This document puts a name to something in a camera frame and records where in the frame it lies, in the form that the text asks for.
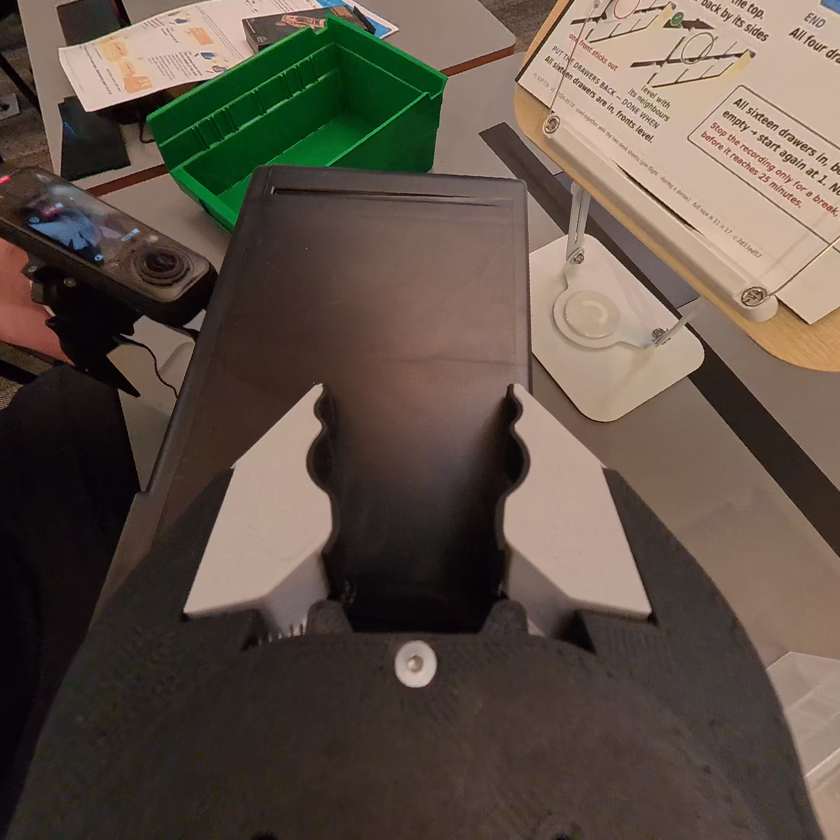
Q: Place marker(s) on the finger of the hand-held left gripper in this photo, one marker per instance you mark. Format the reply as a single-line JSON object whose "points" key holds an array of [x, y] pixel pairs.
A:
{"points": [[111, 367], [177, 364]]}

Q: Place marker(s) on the black pouch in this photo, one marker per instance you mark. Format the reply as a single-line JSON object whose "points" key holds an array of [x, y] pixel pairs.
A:
{"points": [[88, 19], [92, 144]]}

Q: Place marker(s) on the person's dark clothing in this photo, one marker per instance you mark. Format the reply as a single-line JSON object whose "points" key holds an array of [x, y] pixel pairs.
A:
{"points": [[52, 558]]}

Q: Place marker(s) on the white instruction sheet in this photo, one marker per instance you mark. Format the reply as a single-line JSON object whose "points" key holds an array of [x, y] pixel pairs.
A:
{"points": [[709, 98]]}

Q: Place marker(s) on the translucent plastic box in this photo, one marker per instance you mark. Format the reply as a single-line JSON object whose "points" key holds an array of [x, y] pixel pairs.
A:
{"points": [[814, 722]]}

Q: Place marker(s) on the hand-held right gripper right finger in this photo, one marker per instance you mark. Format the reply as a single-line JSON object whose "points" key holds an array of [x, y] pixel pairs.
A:
{"points": [[571, 525]]}

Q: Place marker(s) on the black drawer cabinet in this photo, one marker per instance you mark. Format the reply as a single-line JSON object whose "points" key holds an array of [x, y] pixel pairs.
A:
{"points": [[394, 275]]}

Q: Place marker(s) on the printed paper leaflet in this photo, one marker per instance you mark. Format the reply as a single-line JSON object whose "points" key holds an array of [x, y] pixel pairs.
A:
{"points": [[131, 59]]}

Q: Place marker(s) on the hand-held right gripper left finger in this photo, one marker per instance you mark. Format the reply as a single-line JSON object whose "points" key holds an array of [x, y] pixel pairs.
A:
{"points": [[262, 525]]}

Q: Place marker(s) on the blue printed paper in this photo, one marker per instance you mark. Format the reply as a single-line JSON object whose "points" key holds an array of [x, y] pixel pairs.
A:
{"points": [[380, 23]]}

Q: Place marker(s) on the small black box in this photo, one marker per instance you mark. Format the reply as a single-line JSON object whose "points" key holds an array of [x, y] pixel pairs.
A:
{"points": [[262, 33]]}

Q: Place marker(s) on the person's left hand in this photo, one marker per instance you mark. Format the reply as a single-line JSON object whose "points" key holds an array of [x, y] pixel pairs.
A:
{"points": [[16, 302]]}

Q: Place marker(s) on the green plastic bin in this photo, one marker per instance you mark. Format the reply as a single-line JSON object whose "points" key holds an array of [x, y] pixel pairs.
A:
{"points": [[197, 170]]}

